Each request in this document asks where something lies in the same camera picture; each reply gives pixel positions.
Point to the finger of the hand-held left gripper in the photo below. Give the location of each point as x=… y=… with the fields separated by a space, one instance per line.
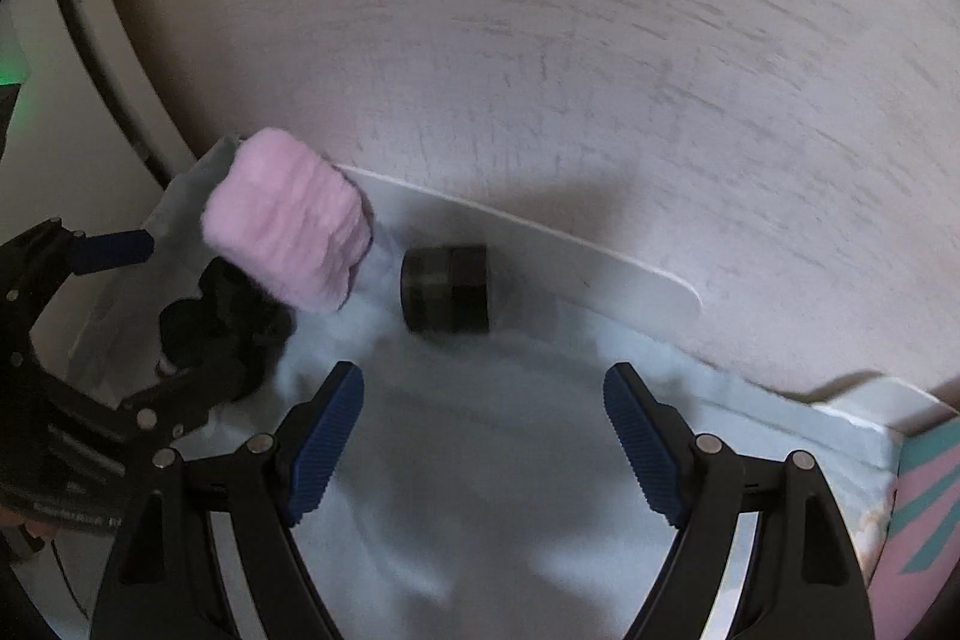
x=112 y=250
x=199 y=396

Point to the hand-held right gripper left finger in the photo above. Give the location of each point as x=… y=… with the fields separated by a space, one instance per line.
x=326 y=437

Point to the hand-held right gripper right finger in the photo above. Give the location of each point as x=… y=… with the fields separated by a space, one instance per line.
x=645 y=445

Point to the black scrunchie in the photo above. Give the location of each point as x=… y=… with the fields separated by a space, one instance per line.
x=225 y=325

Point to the black round jar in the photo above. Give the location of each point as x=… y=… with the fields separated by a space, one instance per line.
x=446 y=287

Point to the white cabinet door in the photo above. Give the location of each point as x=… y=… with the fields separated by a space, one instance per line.
x=75 y=123

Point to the light blue floral blanket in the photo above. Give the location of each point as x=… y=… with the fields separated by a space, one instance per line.
x=487 y=460

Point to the pink fluffy scrunchie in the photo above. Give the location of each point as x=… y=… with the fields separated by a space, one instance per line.
x=292 y=227

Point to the pink mat with teal stripes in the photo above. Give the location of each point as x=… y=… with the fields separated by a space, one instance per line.
x=926 y=535

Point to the white bed frame rail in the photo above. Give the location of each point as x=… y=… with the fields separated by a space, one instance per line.
x=570 y=265

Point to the white wooden bed post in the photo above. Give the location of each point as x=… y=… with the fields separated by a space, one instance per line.
x=892 y=404

